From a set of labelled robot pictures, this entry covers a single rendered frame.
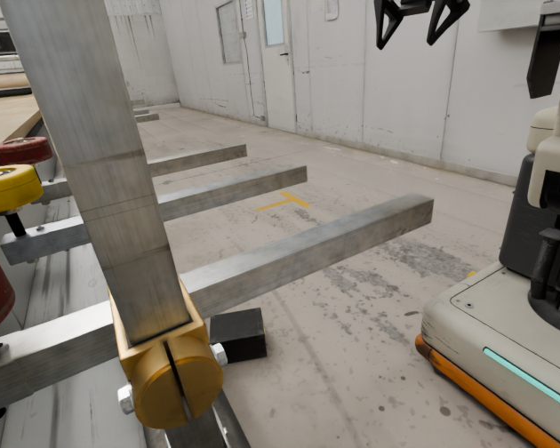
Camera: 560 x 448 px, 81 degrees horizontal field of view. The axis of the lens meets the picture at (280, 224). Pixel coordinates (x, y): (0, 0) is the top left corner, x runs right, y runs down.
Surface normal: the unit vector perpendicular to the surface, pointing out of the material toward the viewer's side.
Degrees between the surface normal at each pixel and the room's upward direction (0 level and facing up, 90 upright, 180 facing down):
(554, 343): 0
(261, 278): 90
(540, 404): 90
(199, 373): 90
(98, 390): 0
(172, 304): 90
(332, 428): 0
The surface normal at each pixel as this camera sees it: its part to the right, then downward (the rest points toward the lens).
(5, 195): 0.77, 0.22
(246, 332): -0.08, -0.89
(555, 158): -0.84, 0.41
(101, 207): 0.50, 0.35
